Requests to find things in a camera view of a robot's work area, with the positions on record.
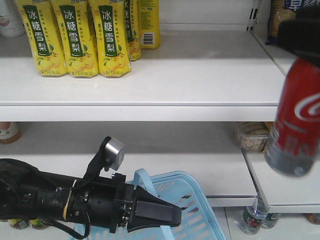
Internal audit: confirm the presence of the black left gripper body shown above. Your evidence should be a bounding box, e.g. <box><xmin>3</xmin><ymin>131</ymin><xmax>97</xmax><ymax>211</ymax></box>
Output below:
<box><xmin>109</xmin><ymin>173</ymin><xmax>135</xmax><ymax>233</ymax></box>

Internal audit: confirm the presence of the white peach drink bottle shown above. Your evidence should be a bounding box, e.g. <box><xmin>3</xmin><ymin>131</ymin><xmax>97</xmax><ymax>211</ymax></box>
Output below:
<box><xmin>0</xmin><ymin>0</ymin><xmax>26</xmax><ymax>38</ymax></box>

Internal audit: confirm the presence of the clear water bottle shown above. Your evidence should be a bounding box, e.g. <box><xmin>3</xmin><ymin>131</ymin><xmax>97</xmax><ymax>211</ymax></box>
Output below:
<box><xmin>261</xmin><ymin>212</ymin><xmax>282</xmax><ymax>229</ymax></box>
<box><xmin>239</xmin><ymin>203</ymin><xmax>269</xmax><ymax>236</ymax></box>

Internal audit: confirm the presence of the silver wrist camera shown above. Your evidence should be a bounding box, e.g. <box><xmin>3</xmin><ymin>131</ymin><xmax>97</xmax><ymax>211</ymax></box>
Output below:
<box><xmin>104</xmin><ymin>137</ymin><xmax>125</xmax><ymax>172</ymax></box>

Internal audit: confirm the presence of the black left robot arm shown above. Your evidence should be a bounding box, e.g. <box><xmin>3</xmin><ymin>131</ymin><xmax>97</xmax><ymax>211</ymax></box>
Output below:
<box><xmin>0</xmin><ymin>158</ymin><xmax>182</xmax><ymax>233</ymax></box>

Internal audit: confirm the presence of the yellow pear drink bottle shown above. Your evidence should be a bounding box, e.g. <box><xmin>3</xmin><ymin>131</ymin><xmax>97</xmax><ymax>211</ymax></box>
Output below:
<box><xmin>14</xmin><ymin>0</ymin><xmax>68</xmax><ymax>77</ymax></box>
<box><xmin>124</xmin><ymin>0</ymin><xmax>142</xmax><ymax>61</ymax></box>
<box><xmin>50</xmin><ymin>0</ymin><xmax>100</xmax><ymax>78</ymax></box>
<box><xmin>89</xmin><ymin>0</ymin><xmax>132</xmax><ymax>78</ymax></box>
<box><xmin>138</xmin><ymin>0</ymin><xmax>161</xmax><ymax>49</ymax></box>

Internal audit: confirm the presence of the white store shelf unit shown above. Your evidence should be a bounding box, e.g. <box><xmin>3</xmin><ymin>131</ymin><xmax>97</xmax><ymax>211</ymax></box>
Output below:
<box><xmin>0</xmin><ymin>0</ymin><xmax>320</xmax><ymax>240</ymax></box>

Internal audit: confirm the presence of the breakfast biscuit bag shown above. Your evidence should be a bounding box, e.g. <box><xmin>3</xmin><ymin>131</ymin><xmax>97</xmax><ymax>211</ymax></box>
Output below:
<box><xmin>267</xmin><ymin>0</ymin><xmax>303</xmax><ymax>45</ymax></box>

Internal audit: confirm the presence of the red coca-cola bottle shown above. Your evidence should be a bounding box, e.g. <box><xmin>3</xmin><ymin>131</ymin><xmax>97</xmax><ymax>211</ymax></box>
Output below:
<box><xmin>265</xmin><ymin>58</ymin><xmax>320</xmax><ymax>177</ymax></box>

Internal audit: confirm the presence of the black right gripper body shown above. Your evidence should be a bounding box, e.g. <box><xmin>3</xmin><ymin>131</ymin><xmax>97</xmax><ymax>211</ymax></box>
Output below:
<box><xmin>277</xmin><ymin>6</ymin><xmax>320</xmax><ymax>66</ymax></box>

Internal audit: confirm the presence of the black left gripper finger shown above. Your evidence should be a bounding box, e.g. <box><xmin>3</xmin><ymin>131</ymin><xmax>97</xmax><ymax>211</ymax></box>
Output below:
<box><xmin>127</xmin><ymin>186</ymin><xmax>182</xmax><ymax>231</ymax></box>

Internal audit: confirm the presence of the clear cookie box yellow label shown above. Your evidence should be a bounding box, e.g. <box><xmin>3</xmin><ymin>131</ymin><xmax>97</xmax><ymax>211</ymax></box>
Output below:
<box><xmin>232</xmin><ymin>121</ymin><xmax>274</xmax><ymax>153</ymax></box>

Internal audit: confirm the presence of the light blue plastic basket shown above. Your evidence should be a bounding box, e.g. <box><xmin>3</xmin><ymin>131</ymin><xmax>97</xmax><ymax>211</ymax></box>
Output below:
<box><xmin>72</xmin><ymin>167</ymin><xmax>227</xmax><ymax>240</ymax></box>

